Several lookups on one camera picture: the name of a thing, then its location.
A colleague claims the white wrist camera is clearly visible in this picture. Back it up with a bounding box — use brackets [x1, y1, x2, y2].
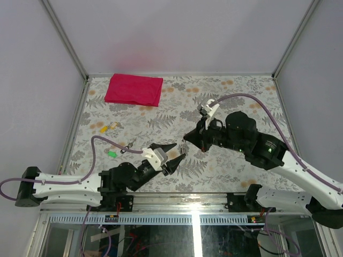
[197, 99, 219, 130]
[141, 148, 168, 171]

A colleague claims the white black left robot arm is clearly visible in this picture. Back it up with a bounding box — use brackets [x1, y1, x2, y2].
[15, 143, 186, 211]

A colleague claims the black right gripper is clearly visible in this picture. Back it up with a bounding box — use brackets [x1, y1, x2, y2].
[184, 114, 247, 153]

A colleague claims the folded pink cloth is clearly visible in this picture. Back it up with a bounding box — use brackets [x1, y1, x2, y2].
[104, 74, 163, 107]

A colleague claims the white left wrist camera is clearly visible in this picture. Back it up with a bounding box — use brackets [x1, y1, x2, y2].
[141, 148, 168, 171]

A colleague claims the yellow tagged key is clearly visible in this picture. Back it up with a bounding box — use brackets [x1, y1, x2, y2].
[109, 122, 118, 129]
[100, 126, 108, 133]

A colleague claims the white slotted cable duct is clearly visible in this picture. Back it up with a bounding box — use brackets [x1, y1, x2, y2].
[49, 214, 257, 225]

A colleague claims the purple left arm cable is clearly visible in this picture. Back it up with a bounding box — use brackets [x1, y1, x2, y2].
[0, 135, 144, 201]

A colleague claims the black tagged key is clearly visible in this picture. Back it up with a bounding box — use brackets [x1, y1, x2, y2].
[120, 139, 136, 154]

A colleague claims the green tagged key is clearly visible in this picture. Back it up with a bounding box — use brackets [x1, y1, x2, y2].
[104, 148, 117, 158]

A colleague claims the metal keyring with clips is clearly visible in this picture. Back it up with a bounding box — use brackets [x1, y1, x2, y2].
[180, 140, 188, 154]

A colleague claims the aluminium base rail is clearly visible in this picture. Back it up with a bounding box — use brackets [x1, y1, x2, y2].
[40, 192, 269, 215]

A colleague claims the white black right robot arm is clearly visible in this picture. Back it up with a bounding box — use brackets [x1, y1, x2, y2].
[183, 111, 342, 229]

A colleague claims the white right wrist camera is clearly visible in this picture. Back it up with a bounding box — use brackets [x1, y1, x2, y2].
[197, 99, 219, 130]

